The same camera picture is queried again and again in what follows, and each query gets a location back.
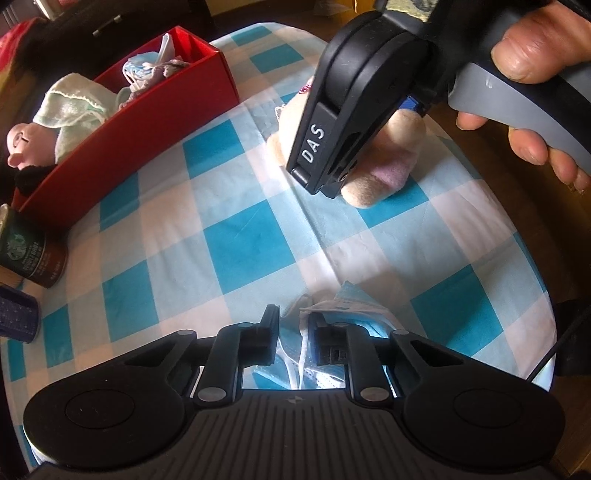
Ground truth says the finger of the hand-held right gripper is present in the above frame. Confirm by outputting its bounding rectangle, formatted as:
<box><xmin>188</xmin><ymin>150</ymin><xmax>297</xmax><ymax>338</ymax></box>
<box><xmin>399</xmin><ymin>93</ymin><xmax>428</xmax><ymax>117</ymax></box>
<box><xmin>285</xmin><ymin>98</ymin><xmax>399</xmax><ymax>200</ymax></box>

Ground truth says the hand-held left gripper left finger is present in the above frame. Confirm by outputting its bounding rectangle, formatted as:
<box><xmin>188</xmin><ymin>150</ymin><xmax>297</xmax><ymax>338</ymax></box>
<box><xmin>124</xmin><ymin>304</ymin><xmax>281</xmax><ymax>408</ymax></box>

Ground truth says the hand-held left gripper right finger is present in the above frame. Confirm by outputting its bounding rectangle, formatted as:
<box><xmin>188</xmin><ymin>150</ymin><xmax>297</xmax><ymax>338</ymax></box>
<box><xmin>307</xmin><ymin>311</ymin><xmax>467</xmax><ymax>409</ymax></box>

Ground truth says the cream plush toy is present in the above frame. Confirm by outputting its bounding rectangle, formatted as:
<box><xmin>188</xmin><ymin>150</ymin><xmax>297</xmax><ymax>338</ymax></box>
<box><xmin>269</xmin><ymin>76</ymin><xmax>426</xmax><ymax>210</ymax></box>

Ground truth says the red rectangular box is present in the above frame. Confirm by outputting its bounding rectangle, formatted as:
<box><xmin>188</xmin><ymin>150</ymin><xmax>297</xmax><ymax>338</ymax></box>
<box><xmin>11</xmin><ymin>26</ymin><xmax>241</xmax><ymax>232</ymax></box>

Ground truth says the person's right hand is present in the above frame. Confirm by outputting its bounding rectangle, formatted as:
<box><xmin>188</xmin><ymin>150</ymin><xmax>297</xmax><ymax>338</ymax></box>
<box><xmin>455</xmin><ymin>0</ymin><xmax>591</xmax><ymax>195</ymax></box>

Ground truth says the blue white checkered tablecloth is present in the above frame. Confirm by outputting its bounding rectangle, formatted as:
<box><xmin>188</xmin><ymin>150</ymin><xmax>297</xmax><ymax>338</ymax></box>
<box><xmin>7</xmin><ymin>21</ymin><xmax>557</xmax><ymax>416</ymax></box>

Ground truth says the white blue face mask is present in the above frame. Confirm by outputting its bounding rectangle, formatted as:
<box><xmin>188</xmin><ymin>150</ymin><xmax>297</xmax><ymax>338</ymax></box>
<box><xmin>121</xmin><ymin>33</ymin><xmax>178</xmax><ymax>90</ymax></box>

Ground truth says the light green towel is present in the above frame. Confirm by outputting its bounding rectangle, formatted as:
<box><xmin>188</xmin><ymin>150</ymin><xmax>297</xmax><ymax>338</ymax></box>
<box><xmin>33</xmin><ymin>73</ymin><xmax>131</xmax><ymax>163</ymax></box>

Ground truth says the dark green coffee can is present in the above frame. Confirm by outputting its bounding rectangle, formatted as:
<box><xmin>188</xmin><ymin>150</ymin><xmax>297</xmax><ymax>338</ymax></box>
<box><xmin>0</xmin><ymin>204</ymin><xmax>68</xmax><ymax>290</ymax></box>

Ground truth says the dark wooden nightstand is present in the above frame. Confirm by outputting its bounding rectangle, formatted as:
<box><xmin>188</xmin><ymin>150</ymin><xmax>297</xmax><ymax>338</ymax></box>
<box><xmin>0</xmin><ymin>0</ymin><xmax>218</xmax><ymax>81</ymax></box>

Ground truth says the dark blue patterned cup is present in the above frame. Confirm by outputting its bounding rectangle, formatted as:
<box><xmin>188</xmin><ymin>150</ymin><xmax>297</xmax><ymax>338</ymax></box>
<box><xmin>0</xmin><ymin>283</ymin><xmax>41</xmax><ymax>343</ymax></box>

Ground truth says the pink pig plush toy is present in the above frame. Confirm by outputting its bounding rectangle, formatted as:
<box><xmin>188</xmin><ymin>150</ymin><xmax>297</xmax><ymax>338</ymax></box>
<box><xmin>6</xmin><ymin>121</ymin><xmax>63</xmax><ymax>171</ymax></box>

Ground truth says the black cable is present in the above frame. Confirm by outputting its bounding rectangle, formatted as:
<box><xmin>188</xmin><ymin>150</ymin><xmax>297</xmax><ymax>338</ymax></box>
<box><xmin>530</xmin><ymin>300</ymin><xmax>591</xmax><ymax>385</ymax></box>

